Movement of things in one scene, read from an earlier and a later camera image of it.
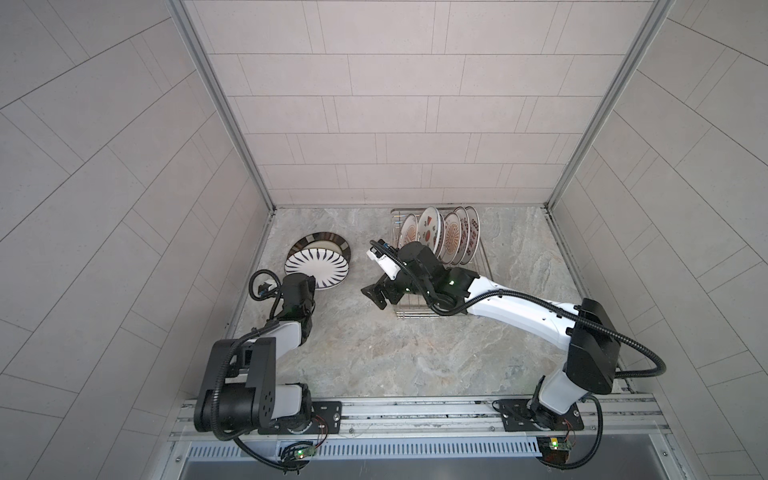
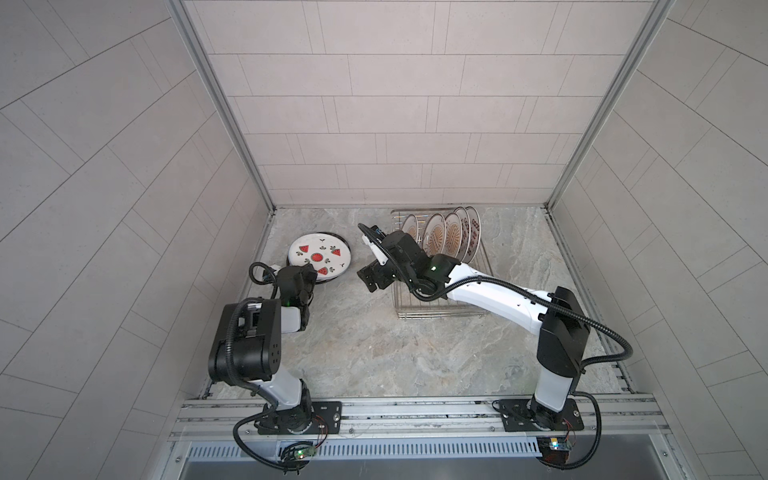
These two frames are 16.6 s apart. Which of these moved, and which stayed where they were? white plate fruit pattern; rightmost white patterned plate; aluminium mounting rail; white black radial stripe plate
Moved: white plate fruit pattern
Stayed: aluminium mounting rail; white black radial stripe plate; rightmost white patterned plate
